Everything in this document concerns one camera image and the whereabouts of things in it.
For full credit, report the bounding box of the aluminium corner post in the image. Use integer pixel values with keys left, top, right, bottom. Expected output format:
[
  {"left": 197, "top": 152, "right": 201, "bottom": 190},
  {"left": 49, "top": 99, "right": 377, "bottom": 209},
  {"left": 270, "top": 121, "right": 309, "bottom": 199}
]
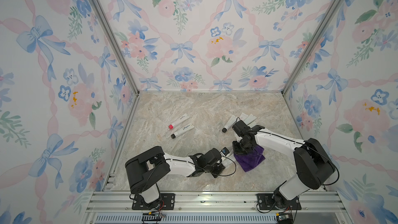
[
  {"left": 282, "top": 0, "right": 344, "bottom": 96},
  {"left": 89, "top": 0, "right": 140, "bottom": 97}
]

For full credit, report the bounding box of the white tube black cap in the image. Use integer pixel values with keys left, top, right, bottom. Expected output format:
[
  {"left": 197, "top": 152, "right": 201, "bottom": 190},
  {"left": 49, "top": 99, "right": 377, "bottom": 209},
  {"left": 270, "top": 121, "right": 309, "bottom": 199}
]
[{"left": 222, "top": 115, "right": 237, "bottom": 133}]

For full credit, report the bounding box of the white tube dark cap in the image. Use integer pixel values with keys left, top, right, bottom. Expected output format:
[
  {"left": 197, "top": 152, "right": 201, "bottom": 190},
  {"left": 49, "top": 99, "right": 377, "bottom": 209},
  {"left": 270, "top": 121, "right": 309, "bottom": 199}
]
[{"left": 171, "top": 123, "right": 195, "bottom": 139}]

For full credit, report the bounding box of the aluminium corner post right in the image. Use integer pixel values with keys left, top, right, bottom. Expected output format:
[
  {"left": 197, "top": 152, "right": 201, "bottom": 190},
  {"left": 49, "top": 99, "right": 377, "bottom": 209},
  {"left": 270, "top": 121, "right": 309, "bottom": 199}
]
[{"left": 282, "top": 0, "right": 344, "bottom": 96}]

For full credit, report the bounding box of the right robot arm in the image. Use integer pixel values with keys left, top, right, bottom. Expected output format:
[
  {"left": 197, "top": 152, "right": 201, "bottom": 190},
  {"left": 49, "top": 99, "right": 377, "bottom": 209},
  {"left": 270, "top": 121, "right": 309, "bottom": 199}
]
[{"left": 232, "top": 120, "right": 338, "bottom": 207}]

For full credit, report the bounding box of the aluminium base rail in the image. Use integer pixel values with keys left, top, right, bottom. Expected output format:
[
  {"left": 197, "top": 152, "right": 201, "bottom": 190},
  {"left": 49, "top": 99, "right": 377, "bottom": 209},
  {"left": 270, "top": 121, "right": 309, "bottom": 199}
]
[{"left": 81, "top": 191, "right": 352, "bottom": 224}]

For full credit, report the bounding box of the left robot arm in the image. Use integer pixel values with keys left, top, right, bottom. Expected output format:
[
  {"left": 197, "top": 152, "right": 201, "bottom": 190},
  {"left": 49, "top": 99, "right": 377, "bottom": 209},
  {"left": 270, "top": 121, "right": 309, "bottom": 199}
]
[{"left": 125, "top": 146, "right": 230, "bottom": 206}]

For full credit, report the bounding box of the white tube pink cap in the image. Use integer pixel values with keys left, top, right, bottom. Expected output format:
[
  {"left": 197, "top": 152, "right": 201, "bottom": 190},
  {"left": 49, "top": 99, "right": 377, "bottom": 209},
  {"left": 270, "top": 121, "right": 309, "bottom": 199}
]
[
  {"left": 239, "top": 113, "right": 248, "bottom": 121},
  {"left": 169, "top": 114, "right": 190, "bottom": 130}
]

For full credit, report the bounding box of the aluminium corner post left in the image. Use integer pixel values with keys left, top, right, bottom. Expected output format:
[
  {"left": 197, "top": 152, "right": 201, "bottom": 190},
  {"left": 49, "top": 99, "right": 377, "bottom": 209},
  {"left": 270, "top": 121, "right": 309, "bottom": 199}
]
[{"left": 89, "top": 0, "right": 140, "bottom": 97}]

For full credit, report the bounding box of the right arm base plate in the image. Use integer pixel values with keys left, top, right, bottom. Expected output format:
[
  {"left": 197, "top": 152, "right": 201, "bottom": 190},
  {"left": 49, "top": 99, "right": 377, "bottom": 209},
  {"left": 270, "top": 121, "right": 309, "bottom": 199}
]
[{"left": 256, "top": 193, "right": 302, "bottom": 211}]

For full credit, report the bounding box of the white toothpaste tube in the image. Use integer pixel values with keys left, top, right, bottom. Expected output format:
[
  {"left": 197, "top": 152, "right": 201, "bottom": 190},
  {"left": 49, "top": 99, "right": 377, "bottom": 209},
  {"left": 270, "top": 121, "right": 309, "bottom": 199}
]
[{"left": 244, "top": 114, "right": 257, "bottom": 125}]

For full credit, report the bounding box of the purple cloth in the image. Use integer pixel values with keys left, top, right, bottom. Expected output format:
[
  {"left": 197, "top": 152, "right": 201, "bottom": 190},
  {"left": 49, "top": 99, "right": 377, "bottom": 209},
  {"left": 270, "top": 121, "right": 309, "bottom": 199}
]
[{"left": 234, "top": 146, "right": 265, "bottom": 172}]

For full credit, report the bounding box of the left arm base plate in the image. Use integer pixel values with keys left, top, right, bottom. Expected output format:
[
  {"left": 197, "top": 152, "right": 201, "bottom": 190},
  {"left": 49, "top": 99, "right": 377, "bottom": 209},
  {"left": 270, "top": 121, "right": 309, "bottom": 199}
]
[{"left": 132, "top": 193, "right": 176, "bottom": 211}]

